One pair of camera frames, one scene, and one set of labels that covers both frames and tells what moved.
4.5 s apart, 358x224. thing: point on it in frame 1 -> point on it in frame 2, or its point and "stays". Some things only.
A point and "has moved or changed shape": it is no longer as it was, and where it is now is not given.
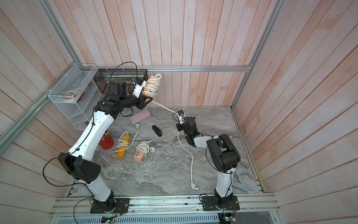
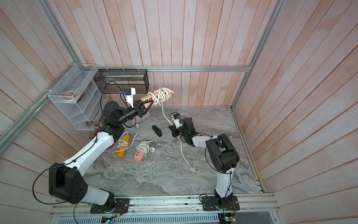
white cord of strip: (151, 89) has moved or changed shape
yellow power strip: (119, 154) stays
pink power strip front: (139, 156) stays
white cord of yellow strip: (124, 144) stays
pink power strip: (151, 77) -> (159, 97)
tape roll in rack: (71, 95) stays
